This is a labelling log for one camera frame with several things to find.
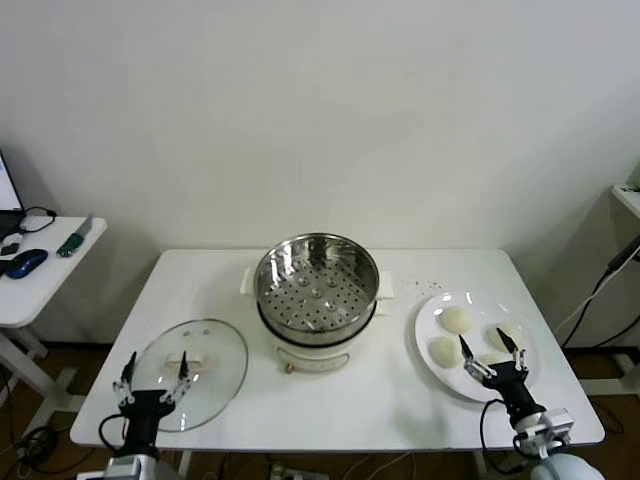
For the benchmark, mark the white desk base frame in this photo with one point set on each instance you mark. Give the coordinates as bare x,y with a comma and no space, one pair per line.
620,372

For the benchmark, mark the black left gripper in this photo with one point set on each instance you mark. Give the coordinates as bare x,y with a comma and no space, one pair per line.
144,412

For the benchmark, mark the white side table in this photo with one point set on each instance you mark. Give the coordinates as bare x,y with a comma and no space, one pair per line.
45,285

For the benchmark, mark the white table leg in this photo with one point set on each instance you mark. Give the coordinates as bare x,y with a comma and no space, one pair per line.
480,465
184,465

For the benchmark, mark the white round plate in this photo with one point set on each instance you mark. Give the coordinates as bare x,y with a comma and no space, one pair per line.
477,320

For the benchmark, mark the blue computer mouse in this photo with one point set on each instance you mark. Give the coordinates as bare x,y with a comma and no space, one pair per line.
27,262

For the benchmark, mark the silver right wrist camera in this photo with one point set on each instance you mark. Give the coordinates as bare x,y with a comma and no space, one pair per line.
547,427

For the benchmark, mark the white electric cooker base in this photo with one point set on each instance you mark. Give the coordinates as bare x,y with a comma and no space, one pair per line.
310,357

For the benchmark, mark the white steamed baozi bun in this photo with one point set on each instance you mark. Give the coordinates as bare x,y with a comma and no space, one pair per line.
455,320
492,358
518,332
445,352

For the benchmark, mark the black laptop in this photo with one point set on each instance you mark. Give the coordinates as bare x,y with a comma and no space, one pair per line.
7,185

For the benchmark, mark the stainless steel steamer basket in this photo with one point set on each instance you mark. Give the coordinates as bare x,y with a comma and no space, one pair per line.
320,300

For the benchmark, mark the small pale green object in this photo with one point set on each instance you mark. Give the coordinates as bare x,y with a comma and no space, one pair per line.
631,188

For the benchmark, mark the glass pot lid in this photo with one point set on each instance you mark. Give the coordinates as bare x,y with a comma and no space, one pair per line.
215,360

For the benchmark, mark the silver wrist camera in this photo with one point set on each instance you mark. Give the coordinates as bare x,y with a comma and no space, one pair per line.
122,466
547,427

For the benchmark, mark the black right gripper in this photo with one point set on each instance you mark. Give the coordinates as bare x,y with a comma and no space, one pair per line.
515,387

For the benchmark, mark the white floor power strip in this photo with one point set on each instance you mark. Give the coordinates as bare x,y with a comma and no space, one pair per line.
295,473

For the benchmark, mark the white shelf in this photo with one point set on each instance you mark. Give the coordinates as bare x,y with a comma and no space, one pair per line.
627,201

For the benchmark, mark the small black adapter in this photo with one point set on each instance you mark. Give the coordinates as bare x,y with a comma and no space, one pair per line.
10,248

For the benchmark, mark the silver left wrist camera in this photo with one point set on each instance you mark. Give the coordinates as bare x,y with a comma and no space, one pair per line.
122,466

